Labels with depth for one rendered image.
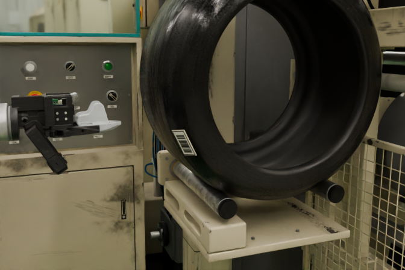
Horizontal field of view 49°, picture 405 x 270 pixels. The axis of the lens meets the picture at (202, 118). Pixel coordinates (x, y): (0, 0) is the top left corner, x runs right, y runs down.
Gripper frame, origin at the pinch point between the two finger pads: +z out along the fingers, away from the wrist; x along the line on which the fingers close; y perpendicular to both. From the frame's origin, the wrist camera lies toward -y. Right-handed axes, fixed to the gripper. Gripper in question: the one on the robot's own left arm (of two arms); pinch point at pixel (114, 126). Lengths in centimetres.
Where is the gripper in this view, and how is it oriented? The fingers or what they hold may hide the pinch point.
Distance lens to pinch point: 95.3
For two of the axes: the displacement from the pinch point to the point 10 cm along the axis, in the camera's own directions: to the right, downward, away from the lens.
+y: 0.0, -9.9, -1.6
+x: -3.5, -1.6, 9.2
